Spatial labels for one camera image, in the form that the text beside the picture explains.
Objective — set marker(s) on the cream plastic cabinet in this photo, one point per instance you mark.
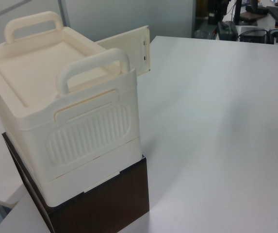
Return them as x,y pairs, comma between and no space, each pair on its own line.
56,80

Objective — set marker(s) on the dark brown wooden box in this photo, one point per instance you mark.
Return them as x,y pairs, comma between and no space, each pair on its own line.
104,206

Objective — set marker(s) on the clear plastic bin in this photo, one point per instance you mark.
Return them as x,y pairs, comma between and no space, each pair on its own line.
204,35

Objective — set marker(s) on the black device with green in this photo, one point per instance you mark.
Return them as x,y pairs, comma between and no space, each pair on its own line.
227,31

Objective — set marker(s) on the small black box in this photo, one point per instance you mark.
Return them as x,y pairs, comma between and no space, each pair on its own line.
215,18

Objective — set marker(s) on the black flat box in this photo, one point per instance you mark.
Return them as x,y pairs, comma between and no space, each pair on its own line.
252,36

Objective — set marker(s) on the black monitor pole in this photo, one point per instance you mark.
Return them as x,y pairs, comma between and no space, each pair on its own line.
237,12

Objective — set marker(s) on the brown flat board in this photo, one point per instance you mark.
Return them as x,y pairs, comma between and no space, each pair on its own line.
249,17

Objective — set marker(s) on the black monitor base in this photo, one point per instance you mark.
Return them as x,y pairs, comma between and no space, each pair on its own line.
257,9

